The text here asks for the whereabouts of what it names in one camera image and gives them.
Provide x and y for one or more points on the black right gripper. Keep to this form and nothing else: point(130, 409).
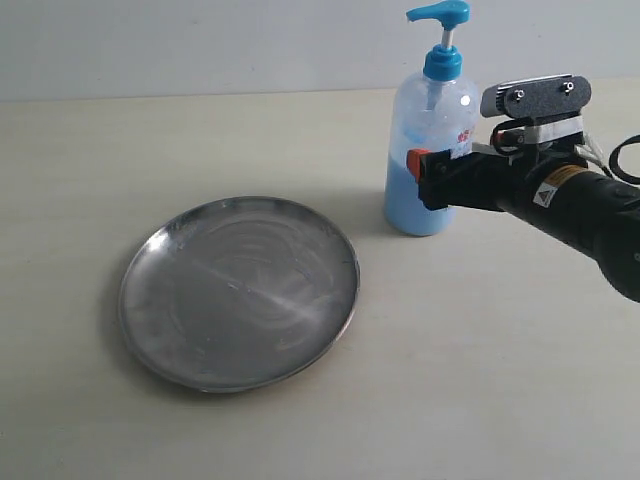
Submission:
point(493, 177)

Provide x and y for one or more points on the blue lotion pump bottle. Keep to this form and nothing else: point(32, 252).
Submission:
point(435, 109)

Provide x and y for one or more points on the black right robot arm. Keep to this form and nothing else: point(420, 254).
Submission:
point(566, 188)

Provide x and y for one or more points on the round stainless steel plate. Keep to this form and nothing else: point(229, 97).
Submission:
point(238, 294)

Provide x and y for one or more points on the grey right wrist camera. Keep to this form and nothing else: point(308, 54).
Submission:
point(544, 109)

